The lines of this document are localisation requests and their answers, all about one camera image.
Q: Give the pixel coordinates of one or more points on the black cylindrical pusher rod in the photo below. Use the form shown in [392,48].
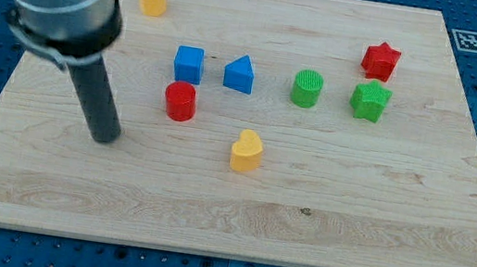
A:
[90,80]

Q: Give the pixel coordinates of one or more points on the red star block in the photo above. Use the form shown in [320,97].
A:
[379,61]

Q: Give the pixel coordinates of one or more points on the red cylinder block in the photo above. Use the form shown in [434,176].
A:
[180,101]

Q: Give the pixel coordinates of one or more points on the white fiducial marker tag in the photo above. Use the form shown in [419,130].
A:
[465,40]

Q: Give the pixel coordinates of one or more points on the green star block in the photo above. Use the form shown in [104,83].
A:
[369,100]

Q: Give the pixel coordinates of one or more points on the blue triangle block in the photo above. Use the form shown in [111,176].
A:
[239,75]

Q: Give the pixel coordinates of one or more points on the blue cube block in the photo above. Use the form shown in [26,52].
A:
[189,64]

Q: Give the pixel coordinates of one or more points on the yellow heart block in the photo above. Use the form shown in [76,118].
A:
[247,151]

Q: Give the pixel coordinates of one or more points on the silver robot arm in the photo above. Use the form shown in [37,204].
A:
[73,34]

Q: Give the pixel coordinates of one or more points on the green cylinder block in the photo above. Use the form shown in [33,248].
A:
[306,88]

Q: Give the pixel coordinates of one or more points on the wooden board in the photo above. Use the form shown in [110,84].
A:
[331,190]

